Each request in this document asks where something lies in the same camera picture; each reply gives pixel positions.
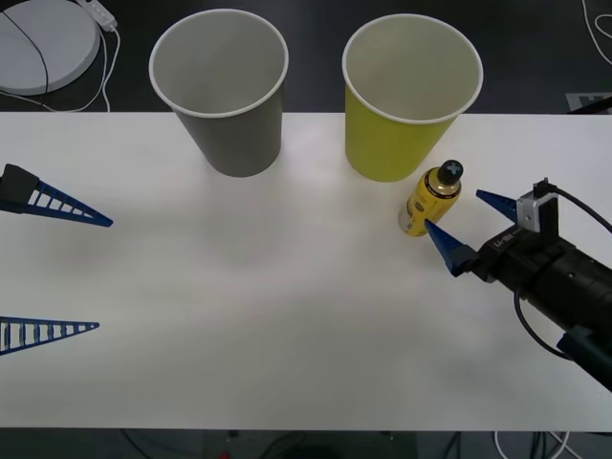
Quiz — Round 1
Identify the white round-based stand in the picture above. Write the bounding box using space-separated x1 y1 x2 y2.
0 0 101 96

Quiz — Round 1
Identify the white power strip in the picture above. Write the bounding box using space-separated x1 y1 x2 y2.
78 0 119 31

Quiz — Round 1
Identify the thin black stand cable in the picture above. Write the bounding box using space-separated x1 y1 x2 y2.
0 8 51 95

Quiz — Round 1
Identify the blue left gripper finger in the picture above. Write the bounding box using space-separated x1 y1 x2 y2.
0 316 101 357
0 164 115 228

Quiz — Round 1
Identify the yellow bottle with black cap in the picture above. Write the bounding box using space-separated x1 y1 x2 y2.
397 160 465 239

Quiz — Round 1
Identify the grey plastic waste bin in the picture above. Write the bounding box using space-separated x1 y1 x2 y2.
148 10 290 179

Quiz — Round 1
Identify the white cable under table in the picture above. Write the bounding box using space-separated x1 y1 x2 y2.
493 429 575 459

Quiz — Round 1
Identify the grey floor marker plate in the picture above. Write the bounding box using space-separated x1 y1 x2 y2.
566 91 612 115

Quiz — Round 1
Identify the white floor cable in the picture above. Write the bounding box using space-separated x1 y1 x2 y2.
581 0 612 66

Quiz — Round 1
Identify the white power strip cable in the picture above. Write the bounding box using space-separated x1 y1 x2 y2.
0 26 120 114

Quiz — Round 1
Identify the pale grey right wrist camera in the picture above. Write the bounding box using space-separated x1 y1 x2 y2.
517 179 560 238

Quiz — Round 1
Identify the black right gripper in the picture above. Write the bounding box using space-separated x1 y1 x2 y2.
425 189 578 293

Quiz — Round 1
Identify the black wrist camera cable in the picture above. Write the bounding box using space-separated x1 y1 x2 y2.
549 186 612 230

